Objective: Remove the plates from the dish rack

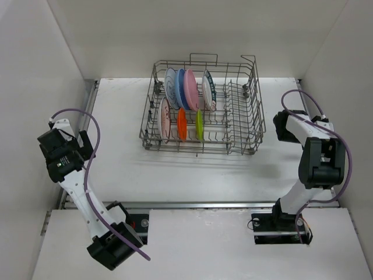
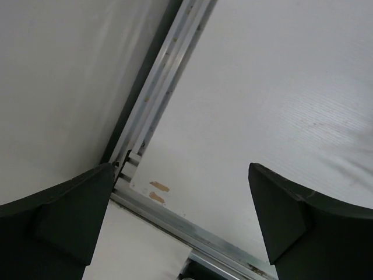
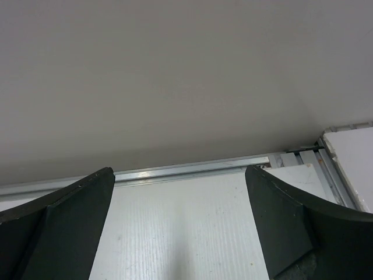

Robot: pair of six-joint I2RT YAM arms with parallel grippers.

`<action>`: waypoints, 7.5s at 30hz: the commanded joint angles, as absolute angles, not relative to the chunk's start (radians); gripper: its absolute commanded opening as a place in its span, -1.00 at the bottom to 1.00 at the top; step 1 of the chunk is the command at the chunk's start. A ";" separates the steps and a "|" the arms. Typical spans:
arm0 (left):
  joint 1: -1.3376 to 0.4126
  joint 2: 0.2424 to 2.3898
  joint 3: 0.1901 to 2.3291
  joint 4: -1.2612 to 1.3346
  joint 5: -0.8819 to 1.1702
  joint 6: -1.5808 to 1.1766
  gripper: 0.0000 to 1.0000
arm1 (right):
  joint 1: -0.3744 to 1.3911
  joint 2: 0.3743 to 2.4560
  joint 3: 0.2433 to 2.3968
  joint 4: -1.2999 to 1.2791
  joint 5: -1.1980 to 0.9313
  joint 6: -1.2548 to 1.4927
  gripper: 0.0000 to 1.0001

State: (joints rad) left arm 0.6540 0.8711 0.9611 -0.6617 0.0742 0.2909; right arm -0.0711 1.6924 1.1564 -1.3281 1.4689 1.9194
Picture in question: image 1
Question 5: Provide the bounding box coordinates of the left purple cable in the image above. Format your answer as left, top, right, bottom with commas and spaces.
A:
49, 108, 151, 261

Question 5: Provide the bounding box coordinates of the blue plastic plate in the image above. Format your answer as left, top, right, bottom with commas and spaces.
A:
175, 68, 190, 111

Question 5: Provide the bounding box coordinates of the white plate orange sun pattern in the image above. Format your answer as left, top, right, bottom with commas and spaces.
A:
158, 97, 171, 144

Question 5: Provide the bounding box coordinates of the white plate teal line pattern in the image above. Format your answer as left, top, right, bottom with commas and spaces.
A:
164, 68, 180, 110

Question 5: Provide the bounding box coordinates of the purple cable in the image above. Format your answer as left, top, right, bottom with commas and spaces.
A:
281, 89, 353, 243
49, 108, 151, 261

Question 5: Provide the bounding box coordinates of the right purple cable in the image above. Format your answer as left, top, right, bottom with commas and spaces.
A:
281, 89, 353, 243

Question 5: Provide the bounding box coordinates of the pink plastic plate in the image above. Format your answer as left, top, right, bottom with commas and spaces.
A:
184, 69, 199, 111

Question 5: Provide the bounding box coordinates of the small green plate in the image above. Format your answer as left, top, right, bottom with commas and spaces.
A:
195, 109, 203, 141

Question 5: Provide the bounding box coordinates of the small orange plate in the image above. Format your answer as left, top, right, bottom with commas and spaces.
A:
177, 108, 187, 142

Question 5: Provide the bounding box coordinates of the aluminium table frame rail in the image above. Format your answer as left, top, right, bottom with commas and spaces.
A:
58, 79, 340, 209

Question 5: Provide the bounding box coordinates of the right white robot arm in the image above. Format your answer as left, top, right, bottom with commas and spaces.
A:
270, 110, 346, 230

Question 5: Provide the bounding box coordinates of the white plate dark lettered rim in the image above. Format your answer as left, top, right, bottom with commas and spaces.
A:
202, 69, 216, 112

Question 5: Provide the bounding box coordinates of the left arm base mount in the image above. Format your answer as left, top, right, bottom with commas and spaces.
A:
130, 213, 149, 244

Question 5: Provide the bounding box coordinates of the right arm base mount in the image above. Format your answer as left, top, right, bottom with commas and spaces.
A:
250, 213, 314, 245

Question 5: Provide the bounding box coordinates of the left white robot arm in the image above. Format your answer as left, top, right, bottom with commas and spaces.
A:
37, 118, 143, 271

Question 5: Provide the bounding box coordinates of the grey wire dish rack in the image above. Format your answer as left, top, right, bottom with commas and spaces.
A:
139, 54, 266, 155

